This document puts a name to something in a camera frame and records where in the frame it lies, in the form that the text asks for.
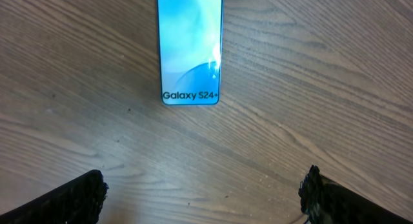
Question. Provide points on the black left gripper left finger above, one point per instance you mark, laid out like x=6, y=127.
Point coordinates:
x=78, y=201

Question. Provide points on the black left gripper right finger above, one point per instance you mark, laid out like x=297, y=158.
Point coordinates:
x=324, y=201

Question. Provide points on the blue Galaxy smartphone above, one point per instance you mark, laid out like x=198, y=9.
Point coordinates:
x=190, y=36

